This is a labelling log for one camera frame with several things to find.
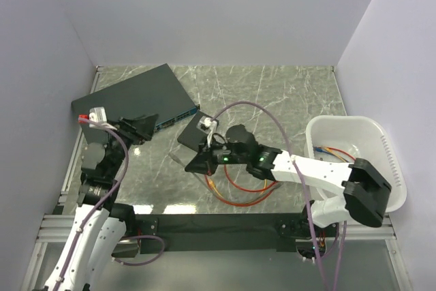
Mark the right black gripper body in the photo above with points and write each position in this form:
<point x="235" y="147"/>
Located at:
<point x="225" y="155"/>

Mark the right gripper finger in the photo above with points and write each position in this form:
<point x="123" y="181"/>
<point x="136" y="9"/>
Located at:
<point x="200" y="164"/>
<point x="206" y="151"/>

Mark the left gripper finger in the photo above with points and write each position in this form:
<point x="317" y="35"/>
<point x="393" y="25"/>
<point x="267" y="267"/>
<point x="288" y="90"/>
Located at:
<point x="144" y="135"/>
<point x="146" y="123"/>

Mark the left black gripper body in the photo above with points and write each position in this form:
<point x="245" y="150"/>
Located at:
<point x="132" y="135"/>

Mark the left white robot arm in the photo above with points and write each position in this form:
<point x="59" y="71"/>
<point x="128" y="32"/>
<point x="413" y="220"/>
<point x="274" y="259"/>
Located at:
<point x="99" y="222"/>

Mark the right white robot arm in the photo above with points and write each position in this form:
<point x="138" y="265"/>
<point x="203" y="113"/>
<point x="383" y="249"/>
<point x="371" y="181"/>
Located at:
<point x="360" y="192"/>

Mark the small black flat box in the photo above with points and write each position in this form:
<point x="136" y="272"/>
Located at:
<point x="193" y="136"/>

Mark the white plastic bin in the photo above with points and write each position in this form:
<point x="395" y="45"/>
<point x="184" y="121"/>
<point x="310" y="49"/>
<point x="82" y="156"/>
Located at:
<point x="342" y="139"/>

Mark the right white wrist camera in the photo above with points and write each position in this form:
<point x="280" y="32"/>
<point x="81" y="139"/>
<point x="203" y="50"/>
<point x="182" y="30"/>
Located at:
<point x="209" y="125"/>

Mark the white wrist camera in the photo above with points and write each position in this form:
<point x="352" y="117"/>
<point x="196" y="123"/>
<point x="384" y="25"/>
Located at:
<point x="96" y="118"/>
<point x="209" y="125"/>

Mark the large black network switch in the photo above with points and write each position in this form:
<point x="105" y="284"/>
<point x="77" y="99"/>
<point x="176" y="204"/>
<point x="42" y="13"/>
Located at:
<point x="154" y="91"/>

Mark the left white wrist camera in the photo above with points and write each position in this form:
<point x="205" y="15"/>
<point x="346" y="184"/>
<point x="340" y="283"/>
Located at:
<point x="96" y="118"/>

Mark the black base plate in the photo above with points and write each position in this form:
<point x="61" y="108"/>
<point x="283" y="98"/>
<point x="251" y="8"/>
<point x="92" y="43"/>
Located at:
<point x="216" y="232"/>

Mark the aluminium frame rail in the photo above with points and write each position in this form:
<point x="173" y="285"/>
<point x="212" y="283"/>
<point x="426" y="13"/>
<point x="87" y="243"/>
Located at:
<point x="56" y="228"/>

